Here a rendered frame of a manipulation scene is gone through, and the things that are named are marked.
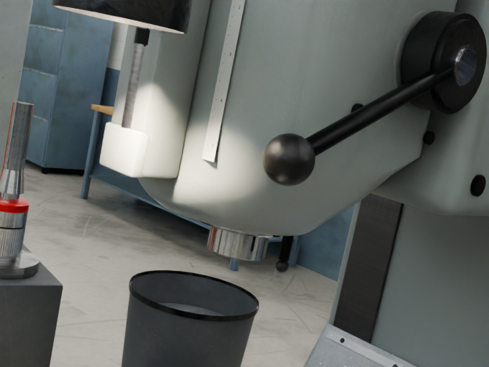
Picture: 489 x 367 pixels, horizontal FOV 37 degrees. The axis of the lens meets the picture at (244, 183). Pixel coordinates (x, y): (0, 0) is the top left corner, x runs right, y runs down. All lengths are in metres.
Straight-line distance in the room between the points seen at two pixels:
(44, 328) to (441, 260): 0.47
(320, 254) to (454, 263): 5.03
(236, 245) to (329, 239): 5.29
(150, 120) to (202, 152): 0.04
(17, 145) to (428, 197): 0.47
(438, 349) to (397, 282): 0.09
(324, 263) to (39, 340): 5.08
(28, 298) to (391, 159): 0.47
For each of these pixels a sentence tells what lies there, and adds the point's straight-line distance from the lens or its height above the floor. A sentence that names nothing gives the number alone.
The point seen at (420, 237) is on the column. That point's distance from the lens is 0.92.
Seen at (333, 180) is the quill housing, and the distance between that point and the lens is 0.51.
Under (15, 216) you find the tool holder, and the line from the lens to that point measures 0.87.
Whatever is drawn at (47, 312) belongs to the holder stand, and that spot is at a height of 1.11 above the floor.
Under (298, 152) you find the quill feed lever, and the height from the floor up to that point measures 1.38.
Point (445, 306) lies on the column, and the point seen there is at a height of 1.20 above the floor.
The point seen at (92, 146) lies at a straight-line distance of 6.94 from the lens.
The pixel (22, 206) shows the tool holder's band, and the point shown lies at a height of 1.23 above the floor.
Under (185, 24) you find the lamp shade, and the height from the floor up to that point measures 1.44.
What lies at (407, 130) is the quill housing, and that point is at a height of 1.40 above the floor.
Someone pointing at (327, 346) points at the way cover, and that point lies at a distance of 0.99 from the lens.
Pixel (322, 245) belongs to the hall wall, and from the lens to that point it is 5.89.
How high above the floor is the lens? 1.42
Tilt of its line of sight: 8 degrees down
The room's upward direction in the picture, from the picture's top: 11 degrees clockwise
